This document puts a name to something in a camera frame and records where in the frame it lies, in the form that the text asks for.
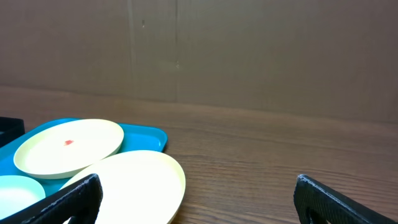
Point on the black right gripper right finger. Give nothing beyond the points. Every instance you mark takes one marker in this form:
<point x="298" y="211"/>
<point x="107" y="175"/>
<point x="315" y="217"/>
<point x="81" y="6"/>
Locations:
<point x="317" y="203"/>

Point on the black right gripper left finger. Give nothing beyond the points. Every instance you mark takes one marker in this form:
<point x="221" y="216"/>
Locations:
<point x="78" y="203"/>

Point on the black water tray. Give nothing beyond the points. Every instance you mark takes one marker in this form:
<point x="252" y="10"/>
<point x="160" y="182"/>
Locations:
<point x="11" y="129"/>

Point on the yellow plate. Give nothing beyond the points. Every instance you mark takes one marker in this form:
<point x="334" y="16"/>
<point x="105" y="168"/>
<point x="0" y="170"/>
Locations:
<point x="65" y="149"/>
<point x="138" y="187"/>

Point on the light blue plate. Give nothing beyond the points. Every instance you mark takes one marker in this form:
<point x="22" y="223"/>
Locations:
<point x="19" y="192"/>

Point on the yellow plate right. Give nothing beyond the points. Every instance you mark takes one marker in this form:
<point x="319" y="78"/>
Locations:
<point x="138" y="187"/>

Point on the yellow plate far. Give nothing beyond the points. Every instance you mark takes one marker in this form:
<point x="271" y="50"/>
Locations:
<point x="65" y="149"/>

